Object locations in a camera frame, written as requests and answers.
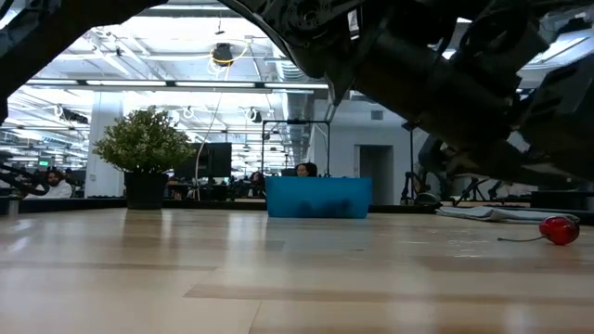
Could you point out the dark red cherry with stem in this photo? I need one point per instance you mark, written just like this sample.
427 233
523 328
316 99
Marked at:
559 230

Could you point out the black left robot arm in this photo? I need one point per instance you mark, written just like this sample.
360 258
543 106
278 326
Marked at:
408 79

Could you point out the black background robot arm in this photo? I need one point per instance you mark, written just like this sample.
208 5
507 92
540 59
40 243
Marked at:
18 178

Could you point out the blue plastic tupperware container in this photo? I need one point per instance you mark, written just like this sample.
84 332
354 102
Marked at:
318 197

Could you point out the black background desk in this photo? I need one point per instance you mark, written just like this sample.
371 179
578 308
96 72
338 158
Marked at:
561 199

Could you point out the grey cloth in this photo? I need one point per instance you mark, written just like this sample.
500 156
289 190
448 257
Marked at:
510 213

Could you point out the person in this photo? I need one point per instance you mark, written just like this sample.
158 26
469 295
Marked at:
58 189
434 160
256 178
306 170

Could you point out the black round dome device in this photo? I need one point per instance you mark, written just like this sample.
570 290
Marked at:
427 203

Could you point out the black monitor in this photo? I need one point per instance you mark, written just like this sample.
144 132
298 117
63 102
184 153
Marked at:
218 160

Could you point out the green bushy plant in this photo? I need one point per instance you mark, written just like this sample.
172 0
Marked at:
144 139

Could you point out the black plant pot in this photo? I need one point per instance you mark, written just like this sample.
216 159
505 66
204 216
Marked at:
146 190

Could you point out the long ceiling light bar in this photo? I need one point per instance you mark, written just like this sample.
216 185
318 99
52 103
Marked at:
125 83

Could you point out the black ceiling spotlight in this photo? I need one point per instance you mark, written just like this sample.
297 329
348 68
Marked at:
74 116

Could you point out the green exit sign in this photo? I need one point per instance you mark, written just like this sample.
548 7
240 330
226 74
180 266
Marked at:
44 163

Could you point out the silver metal cup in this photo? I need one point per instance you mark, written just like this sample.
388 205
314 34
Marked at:
13 205

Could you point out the black rectangular frame stand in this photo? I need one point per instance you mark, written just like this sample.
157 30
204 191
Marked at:
297 121
411 153

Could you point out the silver vertical duct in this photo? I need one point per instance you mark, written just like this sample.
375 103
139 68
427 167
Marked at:
299 111

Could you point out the black table edge rail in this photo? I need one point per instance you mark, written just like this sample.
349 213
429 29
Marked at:
69 205

